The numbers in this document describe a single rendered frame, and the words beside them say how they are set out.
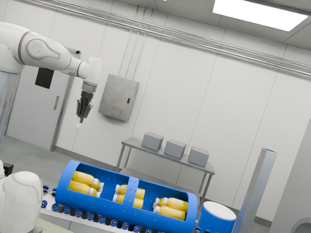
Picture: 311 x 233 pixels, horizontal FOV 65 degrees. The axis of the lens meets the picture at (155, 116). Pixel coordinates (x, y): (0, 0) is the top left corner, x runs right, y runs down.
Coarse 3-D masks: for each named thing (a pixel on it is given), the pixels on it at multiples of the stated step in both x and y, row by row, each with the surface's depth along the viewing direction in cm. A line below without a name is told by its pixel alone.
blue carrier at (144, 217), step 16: (64, 176) 147; (96, 176) 173; (112, 176) 171; (128, 176) 165; (64, 192) 145; (80, 192) 146; (112, 192) 174; (128, 192) 150; (160, 192) 175; (176, 192) 172; (80, 208) 150; (96, 208) 148; (112, 208) 147; (128, 208) 147; (144, 208) 173; (192, 208) 153; (144, 224) 151; (160, 224) 150; (176, 224) 149; (192, 224) 150
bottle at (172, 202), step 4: (168, 200) 161; (172, 200) 160; (176, 200) 161; (180, 200) 162; (168, 204) 160; (172, 204) 159; (176, 204) 159; (180, 204) 160; (184, 204) 160; (176, 208) 160; (180, 208) 159; (184, 208) 159
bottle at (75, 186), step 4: (72, 180) 154; (72, 184) 151; (76, 184) 152; (80, 184) 152; (84, 184) 153; (68, 188) 150; (72, 188) 150; (76, 188) 151; (80, 188) 151; (84, 188) 151; (88, 188) 153; (84, 192) 151; (88, 192) 152
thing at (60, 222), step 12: (48, 204) 156; (60, 204) 161; (48, 216) 148; (84, 216) 155; (96, 216) 159; (72, 228) 149; (84, 228) 150; (96, 228) 150; (120, 228) 154; (132, 228) 158; (144, 228) 162
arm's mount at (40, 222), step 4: (40, 220) 117; (36, 224) 113; (40, 224) 114; (44, 224) 115; (48, 224) 116; (52, 224) 117; (44, 228) 112; (48, 228) 113; (52, 228) 114; (56, 228) 115; (60, 228) 115; (64, 228) 116; (44, 232) 110; (48, 232) 111; (52, 232) 111; (56, 232) 112; (60, 232) 113; (64, 232) 114; (68, 232) 115; (72, 232) 115
